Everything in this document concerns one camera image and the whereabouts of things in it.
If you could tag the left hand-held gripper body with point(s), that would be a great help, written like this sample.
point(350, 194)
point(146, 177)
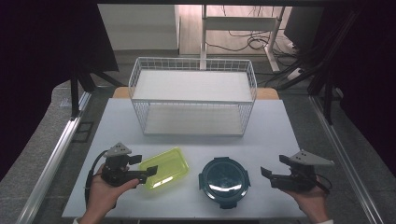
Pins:
point(116, 169)

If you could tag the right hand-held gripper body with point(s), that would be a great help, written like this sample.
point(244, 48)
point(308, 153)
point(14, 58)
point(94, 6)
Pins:
point(299, 182)

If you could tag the yellow-green rectangular food container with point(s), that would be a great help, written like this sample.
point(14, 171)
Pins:
point(171, 165)

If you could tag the dark teal round food container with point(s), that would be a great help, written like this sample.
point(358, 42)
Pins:
point(224, 180)

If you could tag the person's right hand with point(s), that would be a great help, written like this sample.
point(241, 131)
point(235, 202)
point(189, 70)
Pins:
point(313, 202)

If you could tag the person's left hand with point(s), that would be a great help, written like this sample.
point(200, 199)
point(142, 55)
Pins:
point(102, 197)

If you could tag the black tripod stand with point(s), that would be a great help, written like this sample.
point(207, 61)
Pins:
point(74, 99)
point(328, 102)

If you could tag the white power strip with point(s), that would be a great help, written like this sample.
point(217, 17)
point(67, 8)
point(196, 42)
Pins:
point(294, 74)

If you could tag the dark curtain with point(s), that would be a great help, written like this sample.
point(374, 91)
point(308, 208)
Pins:
point(37, 62)
point(373, 77)

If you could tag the white cabinet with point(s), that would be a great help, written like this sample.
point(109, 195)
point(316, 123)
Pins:
point(140, 26)

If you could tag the aluminium rail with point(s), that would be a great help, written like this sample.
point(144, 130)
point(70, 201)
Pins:
point(342, 155)
point(53, 161)

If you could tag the white metal desk frame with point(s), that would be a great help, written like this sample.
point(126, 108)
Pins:
point(239, 23)

